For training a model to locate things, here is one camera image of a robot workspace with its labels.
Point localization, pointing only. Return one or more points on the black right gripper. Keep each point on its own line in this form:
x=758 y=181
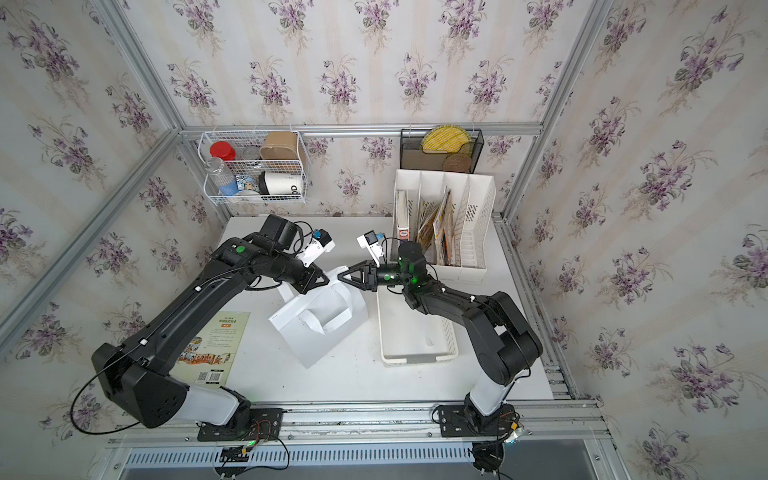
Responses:
x=369 y=273

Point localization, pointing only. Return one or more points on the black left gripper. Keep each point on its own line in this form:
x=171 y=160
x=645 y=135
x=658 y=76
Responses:
x=315 y=279

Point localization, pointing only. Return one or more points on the white insulated delivery bag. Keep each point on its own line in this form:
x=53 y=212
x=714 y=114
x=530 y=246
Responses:
x=315 y=323

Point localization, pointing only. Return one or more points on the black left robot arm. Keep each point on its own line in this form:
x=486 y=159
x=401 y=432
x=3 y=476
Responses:
x=136 y=374

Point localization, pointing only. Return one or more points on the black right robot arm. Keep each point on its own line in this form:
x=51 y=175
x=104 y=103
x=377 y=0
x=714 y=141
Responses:
x=504 y=343

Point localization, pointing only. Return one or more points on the white perforated plastic basket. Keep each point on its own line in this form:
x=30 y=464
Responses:
x=409 y=337

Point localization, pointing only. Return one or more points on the yellow brown magazines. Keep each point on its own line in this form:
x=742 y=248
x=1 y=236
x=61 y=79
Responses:
x=436 y=232

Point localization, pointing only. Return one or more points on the white black paper cup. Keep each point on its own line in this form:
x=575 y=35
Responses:
x=280 y=184

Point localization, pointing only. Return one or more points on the white plastic file organizer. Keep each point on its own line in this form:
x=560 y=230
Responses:
x=474 y=199

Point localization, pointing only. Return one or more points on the clear plastic water bottle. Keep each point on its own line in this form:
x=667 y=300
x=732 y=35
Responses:
x=222 y=177

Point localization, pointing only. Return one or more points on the green illustrated children's book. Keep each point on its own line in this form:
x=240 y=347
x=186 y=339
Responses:
x=207 y=360

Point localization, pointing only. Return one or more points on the red lidded jar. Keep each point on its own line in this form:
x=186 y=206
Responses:
x=223 y=150

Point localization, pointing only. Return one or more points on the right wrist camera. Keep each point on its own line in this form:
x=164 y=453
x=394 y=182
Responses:
x=372 y=242

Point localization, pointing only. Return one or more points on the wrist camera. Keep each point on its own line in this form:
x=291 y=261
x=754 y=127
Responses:
x=320 y=242
x=372 y=242

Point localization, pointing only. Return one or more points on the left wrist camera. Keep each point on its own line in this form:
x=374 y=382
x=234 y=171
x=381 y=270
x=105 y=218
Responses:
x=320 y=242

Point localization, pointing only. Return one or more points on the white wire wall basket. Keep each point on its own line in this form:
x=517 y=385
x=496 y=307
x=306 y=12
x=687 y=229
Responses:
x=248 y=165

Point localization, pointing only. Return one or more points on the black mesh wall holder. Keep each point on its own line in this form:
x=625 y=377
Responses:
x=420 y=150

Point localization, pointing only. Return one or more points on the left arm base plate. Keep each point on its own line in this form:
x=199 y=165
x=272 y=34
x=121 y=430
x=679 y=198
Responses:
x=259 y=424

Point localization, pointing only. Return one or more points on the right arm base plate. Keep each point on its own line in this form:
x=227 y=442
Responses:
x=459 y=421

